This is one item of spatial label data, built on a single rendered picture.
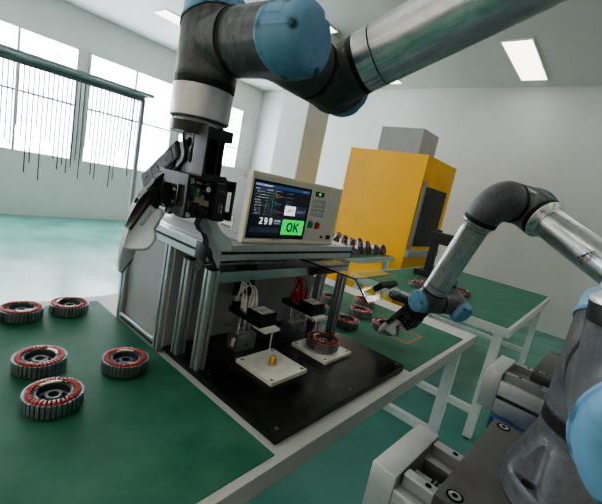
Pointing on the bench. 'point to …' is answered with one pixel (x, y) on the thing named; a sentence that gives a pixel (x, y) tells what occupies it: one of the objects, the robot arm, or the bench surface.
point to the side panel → (146, 293)
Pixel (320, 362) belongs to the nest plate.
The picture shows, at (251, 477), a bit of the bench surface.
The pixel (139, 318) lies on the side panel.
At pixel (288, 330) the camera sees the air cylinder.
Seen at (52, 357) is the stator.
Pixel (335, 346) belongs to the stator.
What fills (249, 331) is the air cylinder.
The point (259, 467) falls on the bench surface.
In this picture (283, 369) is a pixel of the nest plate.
